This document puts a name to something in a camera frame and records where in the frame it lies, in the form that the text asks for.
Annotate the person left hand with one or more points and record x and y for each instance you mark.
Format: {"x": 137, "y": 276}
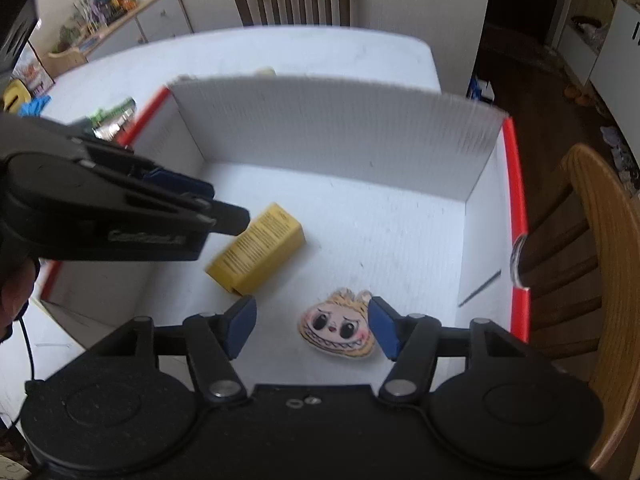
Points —
{"x": 15, "y": 293}

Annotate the white wall cabinets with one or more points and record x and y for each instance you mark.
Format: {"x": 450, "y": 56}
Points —
{"x": 599, "y": 43}

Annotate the yellow small box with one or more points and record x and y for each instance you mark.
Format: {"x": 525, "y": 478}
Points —
{"x": 258, "y": 253}

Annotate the wooden chair beside box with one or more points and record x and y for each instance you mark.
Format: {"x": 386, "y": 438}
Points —
{"x": 580, "y": 263}

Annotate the red snack bag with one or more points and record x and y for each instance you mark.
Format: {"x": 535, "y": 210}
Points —
{"x": 30, "y": 71}

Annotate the white sideboard cabinet wooden top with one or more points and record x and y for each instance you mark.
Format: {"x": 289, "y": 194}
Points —
{"x": 150, "y": 21}

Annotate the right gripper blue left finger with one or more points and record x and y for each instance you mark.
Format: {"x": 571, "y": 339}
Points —
{"x": 212, "y": 343}

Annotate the yellow tissue box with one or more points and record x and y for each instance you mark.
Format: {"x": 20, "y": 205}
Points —
{"x": 14, "y": 96}

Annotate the blue cloth glove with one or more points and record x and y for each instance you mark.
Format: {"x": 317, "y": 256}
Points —
{"x": 35, "y": 107}

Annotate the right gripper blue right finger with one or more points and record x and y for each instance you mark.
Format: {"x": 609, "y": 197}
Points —
{"x": 411, "y": 343}

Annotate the red and white cardboard box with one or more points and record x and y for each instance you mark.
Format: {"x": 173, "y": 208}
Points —
{"x": 410, "y": 194}

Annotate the cartoon face plush keychain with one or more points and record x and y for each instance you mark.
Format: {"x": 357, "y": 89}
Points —
{"x": 339, "y": 325}

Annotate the green white sachet with tassel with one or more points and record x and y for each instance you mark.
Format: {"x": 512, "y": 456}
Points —
{"x": 106, "y": 124}

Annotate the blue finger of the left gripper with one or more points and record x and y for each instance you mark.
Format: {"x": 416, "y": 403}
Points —
{"x": 180, "y": 184}
{"x": 223, "y": 218}

